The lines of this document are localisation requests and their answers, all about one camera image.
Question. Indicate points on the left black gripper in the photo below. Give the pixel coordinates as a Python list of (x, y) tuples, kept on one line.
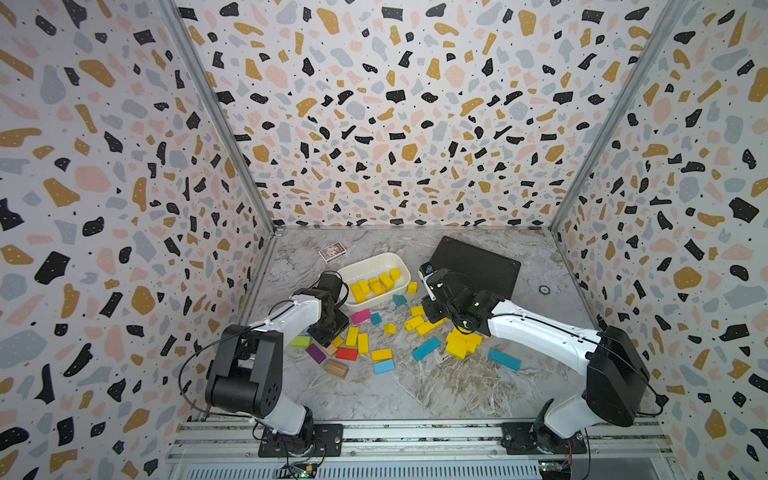
[(326, 339)]

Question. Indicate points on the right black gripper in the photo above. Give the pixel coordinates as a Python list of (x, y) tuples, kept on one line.
[(427, 309)]

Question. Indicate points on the long yellow block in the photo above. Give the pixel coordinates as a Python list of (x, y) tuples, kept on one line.
[(357, 293)]

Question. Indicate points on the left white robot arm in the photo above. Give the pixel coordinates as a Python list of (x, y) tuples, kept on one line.
[(246, 374)]

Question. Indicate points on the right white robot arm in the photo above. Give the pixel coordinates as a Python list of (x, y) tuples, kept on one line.
[(615, 377)]

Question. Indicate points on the magenta block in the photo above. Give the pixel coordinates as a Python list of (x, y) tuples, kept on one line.
[(360, 316)]

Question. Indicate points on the long yellow block diagonal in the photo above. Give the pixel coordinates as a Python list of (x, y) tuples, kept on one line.
[(428, 327)]

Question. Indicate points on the small playing card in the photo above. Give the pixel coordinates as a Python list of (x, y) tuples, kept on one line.
[(332, 251)]

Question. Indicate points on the white plastic bin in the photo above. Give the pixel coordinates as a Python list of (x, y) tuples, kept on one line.
[(372, 274)]

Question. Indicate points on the black hard case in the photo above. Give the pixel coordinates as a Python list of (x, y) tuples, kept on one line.
[(488, 270)]

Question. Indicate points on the yellow block pile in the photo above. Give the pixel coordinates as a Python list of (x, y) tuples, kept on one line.
[(459, 344)]

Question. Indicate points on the yellow upright block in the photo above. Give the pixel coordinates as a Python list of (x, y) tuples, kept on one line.
[(363, 345)]

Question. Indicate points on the green block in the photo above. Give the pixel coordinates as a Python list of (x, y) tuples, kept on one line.
[(301, 341)]

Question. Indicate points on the long teal block centre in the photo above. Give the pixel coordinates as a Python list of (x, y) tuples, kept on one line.
[(426, 349)]

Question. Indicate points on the long teal block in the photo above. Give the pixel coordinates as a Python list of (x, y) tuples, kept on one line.
[(504, 360), (426, 349)]

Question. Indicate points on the purple block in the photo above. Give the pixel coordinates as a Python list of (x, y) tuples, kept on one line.
[(316, 353)]

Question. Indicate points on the red block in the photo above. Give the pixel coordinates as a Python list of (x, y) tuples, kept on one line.
[(347, 354)]

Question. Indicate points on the natural wood block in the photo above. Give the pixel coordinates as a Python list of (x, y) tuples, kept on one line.
[(336, 368)]

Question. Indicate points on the yellow flat block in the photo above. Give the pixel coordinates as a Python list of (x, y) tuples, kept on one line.
[(381, 355)]

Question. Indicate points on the long teal block right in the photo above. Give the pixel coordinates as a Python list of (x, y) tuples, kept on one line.
[(504, 360)]

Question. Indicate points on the light blue block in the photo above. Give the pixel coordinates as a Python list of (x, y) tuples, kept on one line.
[(384, 367)]

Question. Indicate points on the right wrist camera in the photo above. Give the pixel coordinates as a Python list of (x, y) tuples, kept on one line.
[(430, 279)]

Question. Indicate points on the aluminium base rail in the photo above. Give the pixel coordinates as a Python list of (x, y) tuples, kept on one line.
[(418, 449)]

